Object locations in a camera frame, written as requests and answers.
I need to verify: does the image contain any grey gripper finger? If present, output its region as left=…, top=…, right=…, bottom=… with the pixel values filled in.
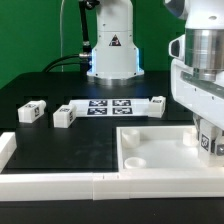
left=193, top=113, right=201, bottom=140
left=214, top=130, right=224, bottom=156

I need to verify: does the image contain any white U-shaped fence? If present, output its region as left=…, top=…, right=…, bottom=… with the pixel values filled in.
left=0, top=132, right=224, bottom=201

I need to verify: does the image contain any white square tabletop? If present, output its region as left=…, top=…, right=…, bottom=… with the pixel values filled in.
left=116, top=125, right=224, bottom=170

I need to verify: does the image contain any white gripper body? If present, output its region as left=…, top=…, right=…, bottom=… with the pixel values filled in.
left=163, top=0, right=224, bottom=130

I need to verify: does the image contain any black cable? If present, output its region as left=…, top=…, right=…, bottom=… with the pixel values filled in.
left=41, top=0, right=101, bottom=73

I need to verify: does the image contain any white marker base plate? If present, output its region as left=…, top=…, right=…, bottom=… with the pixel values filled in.
left=69, top=99, right=149, bottom=117

